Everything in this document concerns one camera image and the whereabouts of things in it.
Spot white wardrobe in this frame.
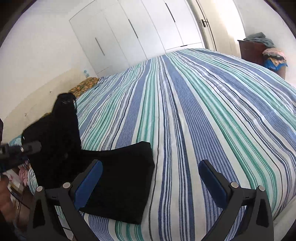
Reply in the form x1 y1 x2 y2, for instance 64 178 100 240
69 0 204 77

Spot person's left hand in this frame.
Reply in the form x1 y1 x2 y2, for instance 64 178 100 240
0 175 15 223

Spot pink cloth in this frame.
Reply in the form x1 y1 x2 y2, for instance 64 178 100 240
18 161 31 186

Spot beige padded headboard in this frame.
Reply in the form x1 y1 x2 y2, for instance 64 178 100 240
3 68 86 143

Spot dark wooden side cabinet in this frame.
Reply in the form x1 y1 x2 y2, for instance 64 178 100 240
238 40 267 66

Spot pile of clothes on cabinet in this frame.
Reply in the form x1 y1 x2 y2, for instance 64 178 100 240
243 32 287 72

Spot white door with handle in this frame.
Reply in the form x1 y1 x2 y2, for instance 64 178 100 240
188 1 244 58

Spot striped blue green bedsheet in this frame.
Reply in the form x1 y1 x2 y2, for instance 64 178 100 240
77 49 295 240

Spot orange floral blanket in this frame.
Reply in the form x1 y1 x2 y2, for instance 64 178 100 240
42 77 99 118

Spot teal patterned pillow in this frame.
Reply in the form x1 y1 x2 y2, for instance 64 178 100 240
9 135 23 146

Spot black cable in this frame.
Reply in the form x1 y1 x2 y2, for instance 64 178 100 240
7 185 31 230

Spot black pants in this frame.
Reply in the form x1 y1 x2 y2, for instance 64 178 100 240
22 93 154 225

